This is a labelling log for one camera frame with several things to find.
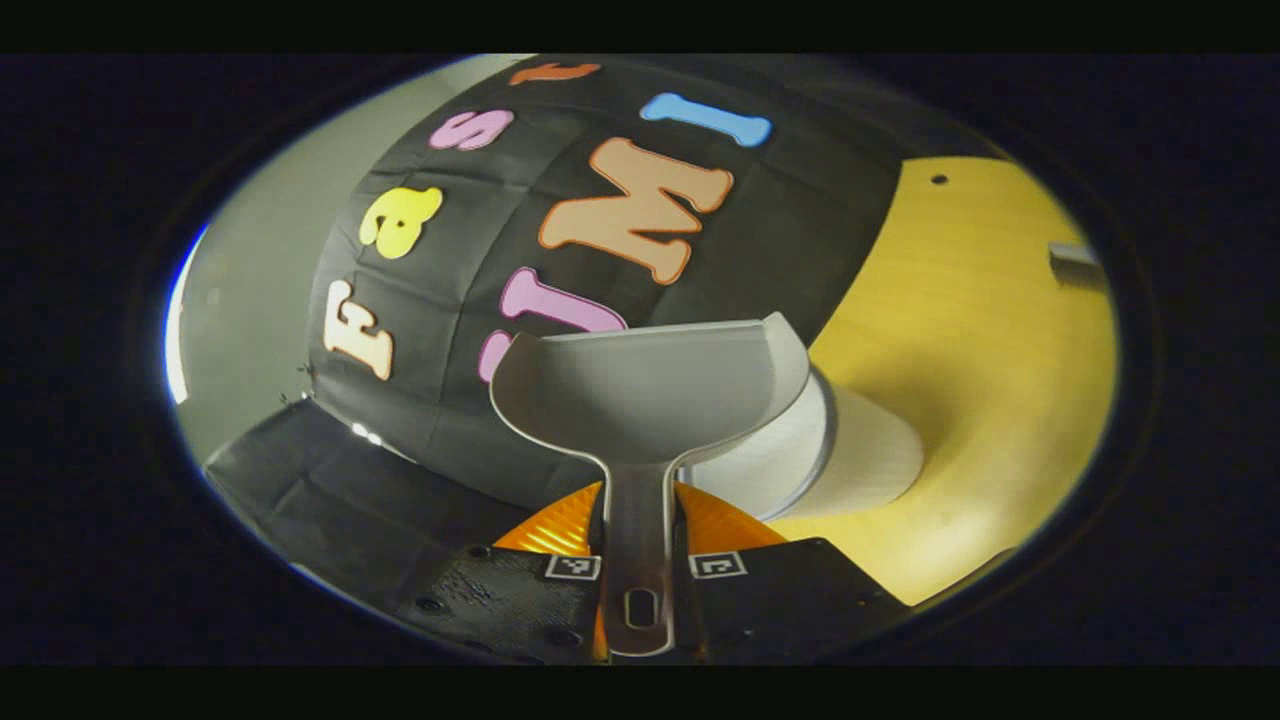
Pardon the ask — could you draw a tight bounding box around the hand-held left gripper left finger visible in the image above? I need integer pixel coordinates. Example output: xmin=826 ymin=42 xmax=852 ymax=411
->
xmin=395 ymin=480 xmax=608 ymax=663

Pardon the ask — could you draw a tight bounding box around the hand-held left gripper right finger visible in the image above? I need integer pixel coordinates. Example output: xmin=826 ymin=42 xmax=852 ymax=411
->
xmin=672 ymin=480 xmax=911 ymax=663

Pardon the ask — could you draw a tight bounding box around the white ribbed garbage bin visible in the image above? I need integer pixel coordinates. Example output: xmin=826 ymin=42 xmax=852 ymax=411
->
xmin=690 ymin=365 xmax=926 ymax=523

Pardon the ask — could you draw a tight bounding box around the black backdrop cloth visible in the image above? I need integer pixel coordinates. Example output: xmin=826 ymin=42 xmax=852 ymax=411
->
xmin=205 ymin=55 xmax=1001 ymax=611

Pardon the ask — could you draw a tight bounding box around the grey plastic dustpan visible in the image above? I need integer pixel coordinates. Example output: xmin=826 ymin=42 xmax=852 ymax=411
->
xmin=488 ymin=312 xmax=811 ymax=658

